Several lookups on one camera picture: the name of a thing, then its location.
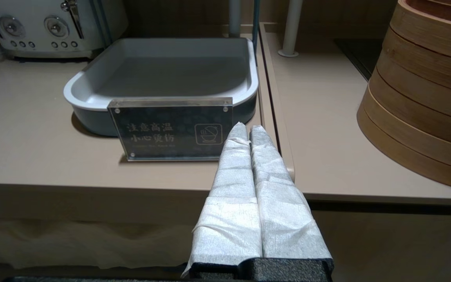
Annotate white retro toaster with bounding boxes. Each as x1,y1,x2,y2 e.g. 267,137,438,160
0,0,129,60

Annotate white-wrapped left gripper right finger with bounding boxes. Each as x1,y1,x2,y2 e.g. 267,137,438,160
250,125,334,261

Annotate bamboo steamer basket tier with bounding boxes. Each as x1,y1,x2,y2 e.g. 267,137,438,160
357,88,451,192
390,0,451,63
381,25,451,96
368,53,451,149

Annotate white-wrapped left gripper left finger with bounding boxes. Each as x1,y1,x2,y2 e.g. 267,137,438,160
182,122,264,277

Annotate clear acrylic warning sign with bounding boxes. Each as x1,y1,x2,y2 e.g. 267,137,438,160
107,97,234,162

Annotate dark grey white-lined rack tray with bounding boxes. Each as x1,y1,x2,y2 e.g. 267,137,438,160
63,37,259,137

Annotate black recessed cooktop panel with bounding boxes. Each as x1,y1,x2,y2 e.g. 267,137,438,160
334,38,384,81

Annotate beige wrinkled table skirt cloth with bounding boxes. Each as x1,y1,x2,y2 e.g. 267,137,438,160
0,217,195,271

